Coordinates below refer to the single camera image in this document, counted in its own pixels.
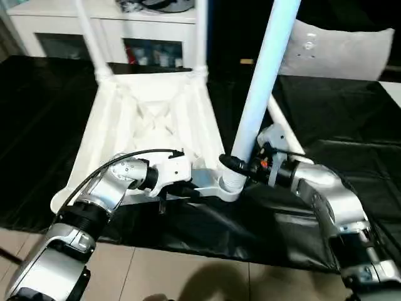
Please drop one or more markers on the small beige label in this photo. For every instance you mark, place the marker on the small beige label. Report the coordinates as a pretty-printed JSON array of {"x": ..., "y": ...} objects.
[{"x": 247, "y": 61}]

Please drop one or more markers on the white plastic table top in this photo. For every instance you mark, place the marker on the white plastic table top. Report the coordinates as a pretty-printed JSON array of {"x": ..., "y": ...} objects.
[{"x": 150, "y": 109}]

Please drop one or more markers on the black mat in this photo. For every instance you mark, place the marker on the black mat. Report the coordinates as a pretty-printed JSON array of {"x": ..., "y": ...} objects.
[{"x": 344, "y": 125}]

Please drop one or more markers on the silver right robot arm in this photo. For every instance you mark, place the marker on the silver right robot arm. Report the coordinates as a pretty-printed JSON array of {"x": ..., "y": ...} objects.
[{"x": 332, "y": 200}]

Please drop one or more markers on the white board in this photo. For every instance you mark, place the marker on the white board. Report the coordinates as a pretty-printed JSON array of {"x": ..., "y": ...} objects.
[{"x": 391, "y": 92}]

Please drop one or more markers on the dark grey bag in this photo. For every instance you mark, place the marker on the dark grey bag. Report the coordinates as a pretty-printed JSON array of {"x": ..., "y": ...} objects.
[{"x": 156, "y": 4}]

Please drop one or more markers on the white cabinet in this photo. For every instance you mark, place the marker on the white cabinet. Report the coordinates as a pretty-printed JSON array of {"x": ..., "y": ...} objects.
[{"x": 62, "y": 22}]

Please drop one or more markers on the grey cushion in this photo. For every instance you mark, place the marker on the grey cushion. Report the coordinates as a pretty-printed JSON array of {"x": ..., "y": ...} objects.
[{"x": 341, "y": 53}]

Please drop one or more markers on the dark blue cabinet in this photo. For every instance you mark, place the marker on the dark blue cabinet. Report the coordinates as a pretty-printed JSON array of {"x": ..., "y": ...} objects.
[{"x": 238, "y": 31}]

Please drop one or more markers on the white plastic table leg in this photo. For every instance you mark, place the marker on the white plastic table leg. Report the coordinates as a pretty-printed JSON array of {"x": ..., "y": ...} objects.
[
  {"x": 200, "y": 34},
  {"x": 269, "y": 69},
  {"x": 283, "y": 122},
  {"x": 91, "y": 37}
]

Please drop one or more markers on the black stand leg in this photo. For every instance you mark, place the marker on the black stand leg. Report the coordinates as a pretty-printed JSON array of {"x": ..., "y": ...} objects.
[{"x": 11, "y": 254}]

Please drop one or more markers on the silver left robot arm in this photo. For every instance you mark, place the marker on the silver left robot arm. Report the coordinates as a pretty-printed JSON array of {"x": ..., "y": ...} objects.
[{"x": 103, "y": 188}]

